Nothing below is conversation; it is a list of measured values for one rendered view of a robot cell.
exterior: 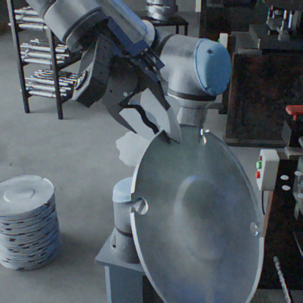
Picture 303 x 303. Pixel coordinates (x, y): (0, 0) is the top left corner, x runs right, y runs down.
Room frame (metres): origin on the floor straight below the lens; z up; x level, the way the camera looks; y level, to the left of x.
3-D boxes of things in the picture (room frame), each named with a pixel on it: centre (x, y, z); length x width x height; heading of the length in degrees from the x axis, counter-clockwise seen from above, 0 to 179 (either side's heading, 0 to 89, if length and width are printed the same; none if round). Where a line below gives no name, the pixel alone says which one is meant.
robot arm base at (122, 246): (0.95, 0.05, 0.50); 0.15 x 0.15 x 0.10
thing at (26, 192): (1.43, 0.57, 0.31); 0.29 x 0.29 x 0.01
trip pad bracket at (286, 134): (1.28, -0.50, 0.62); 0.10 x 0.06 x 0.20; 177
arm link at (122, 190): (0.94, 0.05, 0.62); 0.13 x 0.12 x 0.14; 50
